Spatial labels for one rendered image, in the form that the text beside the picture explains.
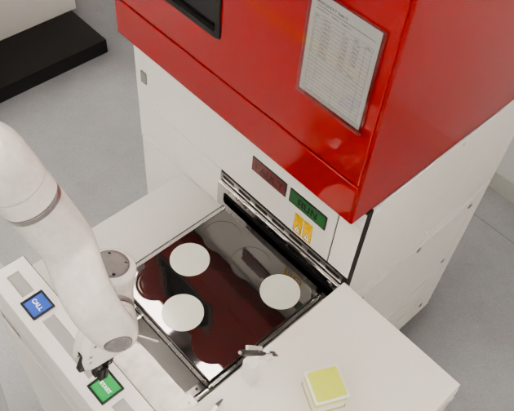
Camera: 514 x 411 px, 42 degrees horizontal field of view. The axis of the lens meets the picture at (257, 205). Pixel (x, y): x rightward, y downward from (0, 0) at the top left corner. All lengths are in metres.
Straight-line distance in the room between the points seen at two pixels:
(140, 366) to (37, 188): 0.72
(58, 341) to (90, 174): 1.64
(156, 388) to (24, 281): 0.39
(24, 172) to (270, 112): 0.61
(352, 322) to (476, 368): 1.23
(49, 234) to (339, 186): 0.60
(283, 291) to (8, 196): 0.88
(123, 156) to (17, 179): 2.24
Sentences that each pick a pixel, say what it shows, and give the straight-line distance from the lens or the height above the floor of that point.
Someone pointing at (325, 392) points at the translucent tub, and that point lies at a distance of 1.42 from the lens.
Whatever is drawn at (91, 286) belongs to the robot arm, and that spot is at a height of 1.42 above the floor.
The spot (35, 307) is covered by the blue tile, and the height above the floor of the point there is 0.96.
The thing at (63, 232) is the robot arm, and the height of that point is 1.51.
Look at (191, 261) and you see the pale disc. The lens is 1.71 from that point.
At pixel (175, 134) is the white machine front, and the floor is 0.96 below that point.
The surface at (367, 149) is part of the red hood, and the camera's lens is 1.24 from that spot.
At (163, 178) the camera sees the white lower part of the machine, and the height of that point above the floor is 0.70.
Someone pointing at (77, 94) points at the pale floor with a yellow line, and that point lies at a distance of 3.50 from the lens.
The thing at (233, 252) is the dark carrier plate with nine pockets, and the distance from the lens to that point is 1.73.
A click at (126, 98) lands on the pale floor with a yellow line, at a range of 3.45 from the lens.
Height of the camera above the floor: 2.32
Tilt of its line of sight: 51 degrees down
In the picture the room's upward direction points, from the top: 6 degrees clockwise
